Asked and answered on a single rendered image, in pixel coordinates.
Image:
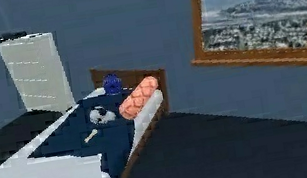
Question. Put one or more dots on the pink patterned bolster pillow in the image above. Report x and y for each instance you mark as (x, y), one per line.
(138, 98)

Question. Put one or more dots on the blue round speaker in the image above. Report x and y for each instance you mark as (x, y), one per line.
(112, 84)

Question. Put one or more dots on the dark blue blanket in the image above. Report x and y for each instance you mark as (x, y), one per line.
(101, 135)

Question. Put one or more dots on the small cream stick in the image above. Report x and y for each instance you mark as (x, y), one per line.
(90, 135)

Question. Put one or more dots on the white chest of drawers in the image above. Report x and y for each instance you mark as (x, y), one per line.
(37, 74)

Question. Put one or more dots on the brown framed window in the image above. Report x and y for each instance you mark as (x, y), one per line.
(261, 13)

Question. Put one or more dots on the flat black object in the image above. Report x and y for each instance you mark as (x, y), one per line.
(10, 35)

